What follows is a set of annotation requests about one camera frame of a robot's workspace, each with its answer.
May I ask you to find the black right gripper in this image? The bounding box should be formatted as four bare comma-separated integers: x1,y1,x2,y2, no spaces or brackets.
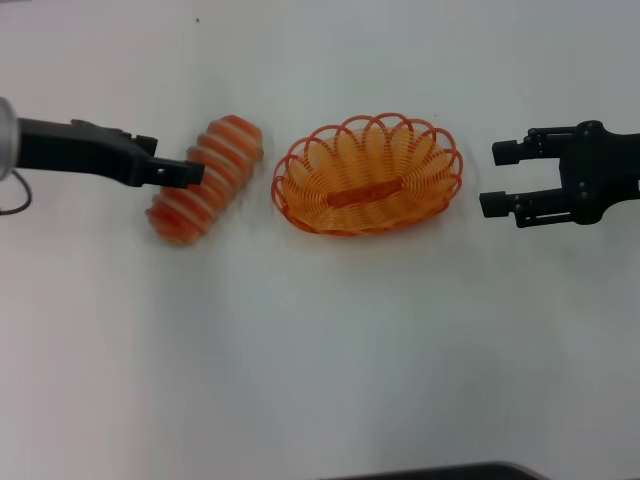
479,119,640,230

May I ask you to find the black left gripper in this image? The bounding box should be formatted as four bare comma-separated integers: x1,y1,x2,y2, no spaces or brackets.
17,117,207,189

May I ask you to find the orange white striped toy bread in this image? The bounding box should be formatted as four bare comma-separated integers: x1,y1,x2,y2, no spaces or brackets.
145,114,265,247

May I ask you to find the orange woven plastic basket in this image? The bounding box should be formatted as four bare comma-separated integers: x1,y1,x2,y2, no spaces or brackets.
271,112,464,237

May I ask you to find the dark robot torso edge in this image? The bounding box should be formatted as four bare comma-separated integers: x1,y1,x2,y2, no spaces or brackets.
343,460,539,480

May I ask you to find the thin black cable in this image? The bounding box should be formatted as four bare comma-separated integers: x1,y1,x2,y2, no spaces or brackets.
0,168,33,217

